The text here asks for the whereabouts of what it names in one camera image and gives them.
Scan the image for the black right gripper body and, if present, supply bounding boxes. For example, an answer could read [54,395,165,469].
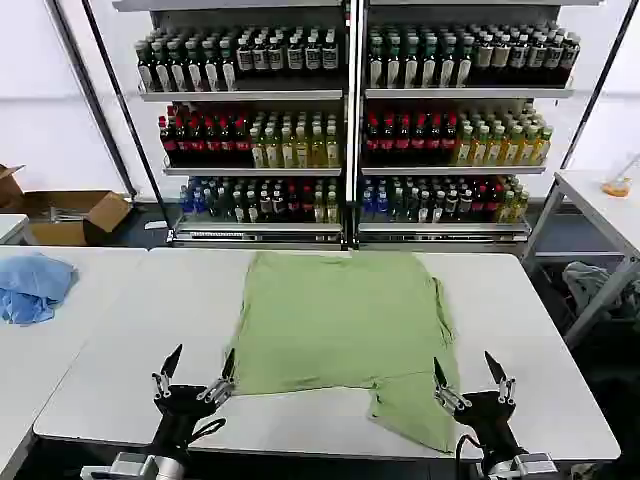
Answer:
[453,390,530,469]

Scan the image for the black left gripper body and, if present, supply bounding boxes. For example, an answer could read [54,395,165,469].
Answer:
[151,383,230,459]

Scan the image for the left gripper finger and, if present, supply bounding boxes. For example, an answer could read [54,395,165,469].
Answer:
[196,347,237,403]
[151,343,184,400]

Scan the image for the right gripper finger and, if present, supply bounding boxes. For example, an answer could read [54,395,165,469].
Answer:
[432,356,466,413]
[483,350,517,404]

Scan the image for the green shirt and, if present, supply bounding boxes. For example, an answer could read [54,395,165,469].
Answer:
[221,249,462,455]

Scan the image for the grey clothes pile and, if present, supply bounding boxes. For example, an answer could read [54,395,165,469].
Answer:
[561,260,640,321]

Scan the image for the blue cloth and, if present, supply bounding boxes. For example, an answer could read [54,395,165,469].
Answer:
[0,250,80,327]

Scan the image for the large open cardboard box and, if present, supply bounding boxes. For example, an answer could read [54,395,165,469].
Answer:
[17,189,133,247]

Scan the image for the white side table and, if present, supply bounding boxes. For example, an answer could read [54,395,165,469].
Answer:
[521,168,640,347]

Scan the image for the small white table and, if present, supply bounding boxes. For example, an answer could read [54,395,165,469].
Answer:
[0,213,32,246]

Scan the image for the orange object with stick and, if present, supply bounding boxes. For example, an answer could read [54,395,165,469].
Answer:
[599,153,640,197]

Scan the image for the small cardboard box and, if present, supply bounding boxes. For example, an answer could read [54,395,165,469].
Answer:
[0,163,27,209]

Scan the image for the black slanted pole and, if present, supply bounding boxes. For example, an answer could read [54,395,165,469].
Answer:
[48,0,138,200]
[559,0,637,170]
[81,0,171,224]

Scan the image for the shelf rack with bottles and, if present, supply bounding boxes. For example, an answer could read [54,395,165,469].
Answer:
[110,0,584,252]

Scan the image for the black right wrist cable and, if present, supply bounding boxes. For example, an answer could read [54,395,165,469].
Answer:
[451,431,485,464]

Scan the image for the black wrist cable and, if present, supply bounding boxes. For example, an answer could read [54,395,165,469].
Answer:
[451,431,485,464]
[185,418,228,445]

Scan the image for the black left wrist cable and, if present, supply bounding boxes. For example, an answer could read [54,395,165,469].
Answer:
[185,418,228,445]

